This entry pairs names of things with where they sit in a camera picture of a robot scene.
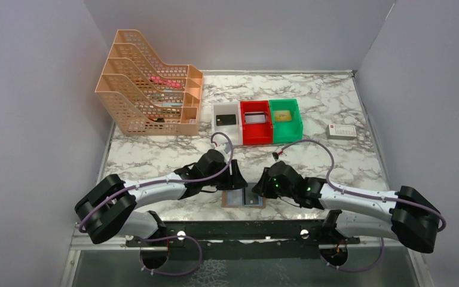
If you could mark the black mounting rail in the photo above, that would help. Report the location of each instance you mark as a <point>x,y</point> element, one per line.
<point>232,240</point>

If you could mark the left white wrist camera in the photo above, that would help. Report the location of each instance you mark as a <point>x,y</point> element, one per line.
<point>226,148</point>

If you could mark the light blue credit card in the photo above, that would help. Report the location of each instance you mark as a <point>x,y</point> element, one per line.
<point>233,199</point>

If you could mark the aluminium frame rail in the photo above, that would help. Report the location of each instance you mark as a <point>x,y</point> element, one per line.
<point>144,230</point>

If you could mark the white card in red bin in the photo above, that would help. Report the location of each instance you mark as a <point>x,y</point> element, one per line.
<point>255,118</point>

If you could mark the white plastic bin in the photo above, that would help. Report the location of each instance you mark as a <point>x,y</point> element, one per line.
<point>234,132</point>

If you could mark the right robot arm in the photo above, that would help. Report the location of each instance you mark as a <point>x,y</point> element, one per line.
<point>404,215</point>

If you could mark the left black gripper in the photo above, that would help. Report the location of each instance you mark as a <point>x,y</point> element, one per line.
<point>234,181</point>

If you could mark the green plastic bin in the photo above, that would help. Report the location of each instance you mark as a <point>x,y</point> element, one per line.
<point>286,132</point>

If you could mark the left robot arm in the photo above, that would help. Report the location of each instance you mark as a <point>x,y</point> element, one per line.
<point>107,208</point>

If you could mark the red black stamp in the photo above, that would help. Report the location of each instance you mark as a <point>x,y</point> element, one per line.
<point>158,120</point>

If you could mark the pink items in organizer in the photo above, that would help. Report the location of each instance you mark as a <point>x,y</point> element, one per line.
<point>165,83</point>

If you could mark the black credit card from holder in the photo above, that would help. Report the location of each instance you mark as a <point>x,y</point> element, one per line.
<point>251,199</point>

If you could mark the gold card in green bin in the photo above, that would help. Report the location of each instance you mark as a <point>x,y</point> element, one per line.
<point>282,116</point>

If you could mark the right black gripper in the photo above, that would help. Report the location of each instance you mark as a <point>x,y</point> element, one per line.
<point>262,187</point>

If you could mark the peach plastic file organizer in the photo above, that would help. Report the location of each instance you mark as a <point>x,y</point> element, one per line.
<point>132,100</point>

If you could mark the white box with red label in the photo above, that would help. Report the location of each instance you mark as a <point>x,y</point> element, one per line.
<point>341,132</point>

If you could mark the red plastic bin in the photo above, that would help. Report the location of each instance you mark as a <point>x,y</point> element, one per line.
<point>257,127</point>

